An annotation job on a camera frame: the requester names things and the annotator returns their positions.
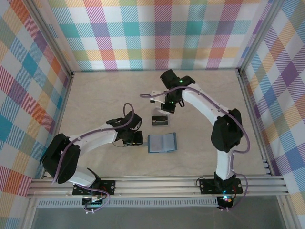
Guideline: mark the teal leather card holder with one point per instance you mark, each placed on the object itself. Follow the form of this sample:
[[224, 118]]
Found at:
[[170, 143]]

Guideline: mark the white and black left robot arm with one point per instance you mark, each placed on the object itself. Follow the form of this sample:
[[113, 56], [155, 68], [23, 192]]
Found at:
[[95, 139]]

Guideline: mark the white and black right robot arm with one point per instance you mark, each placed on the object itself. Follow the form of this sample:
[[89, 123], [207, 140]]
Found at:
[[202, 102]]

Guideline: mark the white card with red print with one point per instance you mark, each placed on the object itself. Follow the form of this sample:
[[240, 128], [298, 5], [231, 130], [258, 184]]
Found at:
[[156, 143]]

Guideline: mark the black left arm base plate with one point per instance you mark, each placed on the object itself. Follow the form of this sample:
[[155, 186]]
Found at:
[[107, 186]]

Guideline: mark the aluminium front rail beam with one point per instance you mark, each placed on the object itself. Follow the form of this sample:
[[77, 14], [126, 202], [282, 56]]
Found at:
[[155, 186]]

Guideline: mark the aluminium side rail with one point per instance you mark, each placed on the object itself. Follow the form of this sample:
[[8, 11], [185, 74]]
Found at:
[[253, 119], [60, 119]]

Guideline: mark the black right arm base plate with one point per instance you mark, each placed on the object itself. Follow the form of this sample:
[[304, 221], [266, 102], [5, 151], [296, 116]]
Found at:
[[207, 186]]

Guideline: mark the aluminium corner post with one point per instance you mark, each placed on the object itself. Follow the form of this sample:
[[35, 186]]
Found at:
[[259, 35], [54, 40]]

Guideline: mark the aluminium frame leg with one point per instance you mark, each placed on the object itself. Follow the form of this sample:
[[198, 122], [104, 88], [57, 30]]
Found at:
[[29, 214], [289, 214]]

